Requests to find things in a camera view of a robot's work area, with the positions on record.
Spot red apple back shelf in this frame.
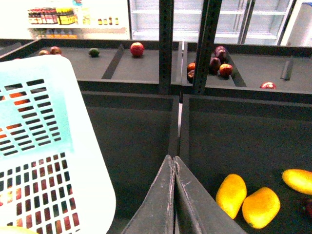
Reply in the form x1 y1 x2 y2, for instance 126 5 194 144
130 42 145 58

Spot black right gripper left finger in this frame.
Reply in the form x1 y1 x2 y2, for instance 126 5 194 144
122 155 175 234

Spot yellow mango front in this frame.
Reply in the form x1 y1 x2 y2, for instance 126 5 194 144
0 226 38 234

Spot purple fruit back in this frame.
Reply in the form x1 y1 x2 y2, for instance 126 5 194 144
214 46 228 63

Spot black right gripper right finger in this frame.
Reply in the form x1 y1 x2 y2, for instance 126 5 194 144
174 156 245 234

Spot yellow mango upper left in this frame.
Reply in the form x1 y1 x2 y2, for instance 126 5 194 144
215 174 247 219

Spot yellow mango upper centre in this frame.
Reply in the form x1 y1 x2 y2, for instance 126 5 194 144
242 187 281 229

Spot black shelf post right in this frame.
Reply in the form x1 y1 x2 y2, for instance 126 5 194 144
192 0 222 95

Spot dark green avocado back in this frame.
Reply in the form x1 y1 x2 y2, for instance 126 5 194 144
88 48 100 58

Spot black shelf post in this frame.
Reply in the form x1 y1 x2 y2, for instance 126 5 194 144
192 0 222 95
158 0 174 95

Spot yellow mango top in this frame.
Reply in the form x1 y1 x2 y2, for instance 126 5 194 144
282 169 312 195

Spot black fruit display tray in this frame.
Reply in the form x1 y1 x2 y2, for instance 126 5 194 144
82 91 312 234

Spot black shelf post left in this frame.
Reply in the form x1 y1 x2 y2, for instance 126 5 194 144
158 0 174 95

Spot bottle row on shelf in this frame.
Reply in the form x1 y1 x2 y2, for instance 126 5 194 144
27 7 77 25

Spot yellow mango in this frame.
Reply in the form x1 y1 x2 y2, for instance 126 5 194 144
215 174 247 219
0 226 38 234
242 187 281 229
282 169 312 195

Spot red apple by post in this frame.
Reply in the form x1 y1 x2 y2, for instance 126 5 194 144
219 63 233 78

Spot light teal plastic basket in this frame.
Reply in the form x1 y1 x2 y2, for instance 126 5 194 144
0 55 116 234

